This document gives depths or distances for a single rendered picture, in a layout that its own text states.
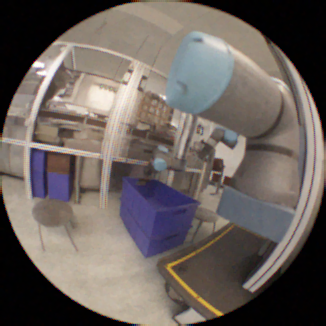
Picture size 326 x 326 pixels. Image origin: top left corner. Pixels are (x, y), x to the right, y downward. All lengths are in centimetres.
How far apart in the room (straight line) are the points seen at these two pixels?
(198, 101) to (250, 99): 7
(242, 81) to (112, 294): 83
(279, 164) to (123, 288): 79
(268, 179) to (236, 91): 15
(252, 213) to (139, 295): 66
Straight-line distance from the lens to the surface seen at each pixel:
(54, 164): 132
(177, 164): 77
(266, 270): 47
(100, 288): 75
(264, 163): 23
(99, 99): 181
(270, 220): 22
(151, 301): 73
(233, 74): 15
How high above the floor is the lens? 70
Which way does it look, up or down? 4 degrees down
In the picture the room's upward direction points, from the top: 12 degrees clockwise
